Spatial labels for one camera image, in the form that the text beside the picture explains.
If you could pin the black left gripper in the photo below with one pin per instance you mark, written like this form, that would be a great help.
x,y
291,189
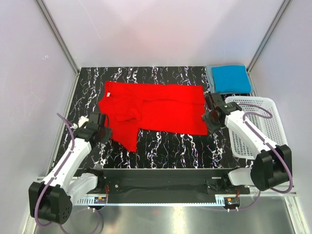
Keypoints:
x,y
108,135

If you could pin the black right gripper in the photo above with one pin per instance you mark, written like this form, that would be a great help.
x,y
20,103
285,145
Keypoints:
x,y
212,128

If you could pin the red t-shirt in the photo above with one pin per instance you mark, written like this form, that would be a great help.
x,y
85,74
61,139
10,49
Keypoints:
x,y
169,108

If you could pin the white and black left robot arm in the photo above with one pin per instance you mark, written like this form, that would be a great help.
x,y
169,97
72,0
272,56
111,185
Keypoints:
x,y
65,170

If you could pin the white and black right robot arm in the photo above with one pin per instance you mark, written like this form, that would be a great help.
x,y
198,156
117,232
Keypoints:
x,y
256,133

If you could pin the folded blue t-shirt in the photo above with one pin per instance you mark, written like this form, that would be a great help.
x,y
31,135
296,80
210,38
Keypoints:
x,y
231,79

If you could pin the white plastic laundry basket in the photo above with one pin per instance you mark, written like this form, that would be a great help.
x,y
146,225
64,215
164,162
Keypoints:
x,y
270,127

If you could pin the folded grey t-shirt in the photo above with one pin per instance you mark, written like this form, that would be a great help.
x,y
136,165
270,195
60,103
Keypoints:
x,y
210,78

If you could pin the left small connector box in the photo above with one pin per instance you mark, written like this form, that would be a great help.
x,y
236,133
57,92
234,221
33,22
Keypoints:
x,y
100,200

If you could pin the small connector box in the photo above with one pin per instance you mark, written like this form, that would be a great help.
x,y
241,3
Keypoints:
x,y
100,200
232,202

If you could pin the right small connector box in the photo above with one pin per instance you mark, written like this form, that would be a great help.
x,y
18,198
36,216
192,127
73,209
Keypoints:
x,y
232,202

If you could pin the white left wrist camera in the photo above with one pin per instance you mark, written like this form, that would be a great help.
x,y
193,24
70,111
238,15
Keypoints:
x,y
82,120

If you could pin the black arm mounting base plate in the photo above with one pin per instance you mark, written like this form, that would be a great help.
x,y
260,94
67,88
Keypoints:
x,y
165,186

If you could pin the aluminium frame rail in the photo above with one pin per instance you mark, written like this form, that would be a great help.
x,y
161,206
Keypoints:
x,y
97,191

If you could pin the left aluminium corner post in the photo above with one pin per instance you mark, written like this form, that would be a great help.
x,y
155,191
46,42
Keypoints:
x,y
53,27

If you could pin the aluminium corner post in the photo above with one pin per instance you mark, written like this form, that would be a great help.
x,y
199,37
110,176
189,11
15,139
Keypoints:
x,y
53,27
270,31

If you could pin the right aluminium corner post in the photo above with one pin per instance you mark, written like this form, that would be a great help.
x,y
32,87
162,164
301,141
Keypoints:
x,y
270,31

